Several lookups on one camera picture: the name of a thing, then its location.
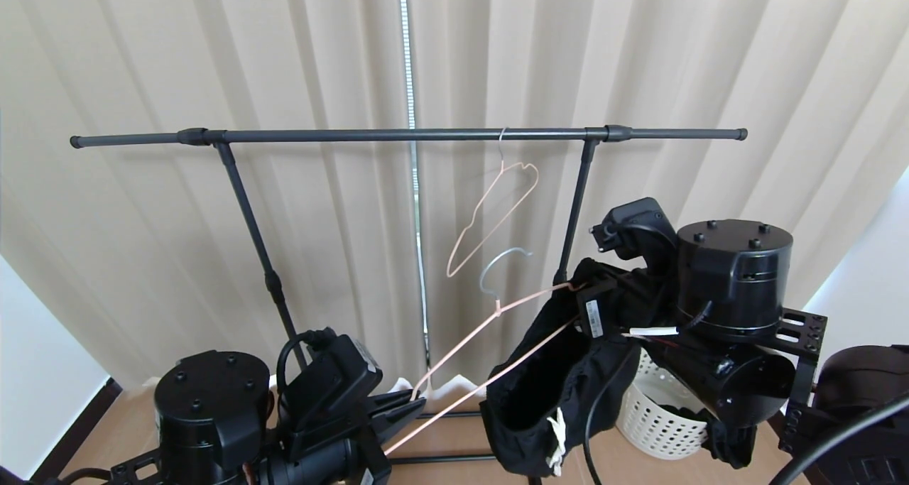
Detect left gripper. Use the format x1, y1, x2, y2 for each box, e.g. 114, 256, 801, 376
257, 391, 428, 485

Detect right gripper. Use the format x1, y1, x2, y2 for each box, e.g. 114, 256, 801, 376
575, 278, 796, 430

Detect pink clothes hanger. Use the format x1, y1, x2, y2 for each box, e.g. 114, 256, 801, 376
383, 247, 590, 456
446, 126, 540, 278

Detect black shorts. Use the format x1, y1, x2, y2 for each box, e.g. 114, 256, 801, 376
479, 258, 682, 479

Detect white laundry basket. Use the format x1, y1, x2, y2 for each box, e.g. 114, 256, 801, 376
616, 347, 718, 461

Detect black clothes rack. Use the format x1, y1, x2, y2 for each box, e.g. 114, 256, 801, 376
69, 125, 749, 485

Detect black garment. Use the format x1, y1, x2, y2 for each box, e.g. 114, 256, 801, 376
700, 407, 757, 469

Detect beige curtain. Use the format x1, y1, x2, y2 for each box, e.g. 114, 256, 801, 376
0, 0, 909, 393

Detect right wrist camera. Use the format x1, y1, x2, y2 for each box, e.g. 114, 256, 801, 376
591, 197, 679, 262

